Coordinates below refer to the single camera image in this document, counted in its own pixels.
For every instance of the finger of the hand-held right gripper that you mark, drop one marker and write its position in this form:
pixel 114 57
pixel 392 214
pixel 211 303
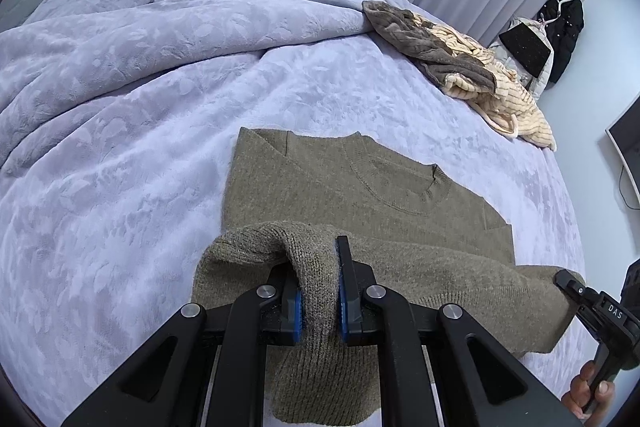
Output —
pixel 575 294

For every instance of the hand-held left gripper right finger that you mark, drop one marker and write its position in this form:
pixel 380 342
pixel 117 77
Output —
pixel 342 317

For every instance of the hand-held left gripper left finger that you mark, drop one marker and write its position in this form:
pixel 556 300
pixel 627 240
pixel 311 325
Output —
pixel 296 317

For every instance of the olive knitted sweater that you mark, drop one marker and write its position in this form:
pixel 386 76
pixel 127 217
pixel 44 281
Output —
pixel 400 217

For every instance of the person's right hand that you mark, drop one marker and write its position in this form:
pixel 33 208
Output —
pixel 575 394

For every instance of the curved computer monitor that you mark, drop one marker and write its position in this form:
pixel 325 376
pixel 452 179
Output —
pixel 630 147

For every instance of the lilac plush bed sheet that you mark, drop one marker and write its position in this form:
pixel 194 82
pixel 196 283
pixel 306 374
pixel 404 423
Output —
pixel 125 232

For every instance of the cream striped fleece garment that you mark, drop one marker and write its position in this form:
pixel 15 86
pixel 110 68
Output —
pixel 520 107

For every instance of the white hanging garment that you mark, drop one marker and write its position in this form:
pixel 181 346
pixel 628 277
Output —
pixel 542 82

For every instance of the black speckled garment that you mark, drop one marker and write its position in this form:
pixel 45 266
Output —
pixel 525 49

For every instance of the black hanging jacket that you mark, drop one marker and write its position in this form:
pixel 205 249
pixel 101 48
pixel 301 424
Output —
pixel 567 32

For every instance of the brown fleece garment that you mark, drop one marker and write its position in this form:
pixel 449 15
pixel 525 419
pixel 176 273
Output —
pixel 400 24

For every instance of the lilac plush duvet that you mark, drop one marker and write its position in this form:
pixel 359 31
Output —
pixel 125 32

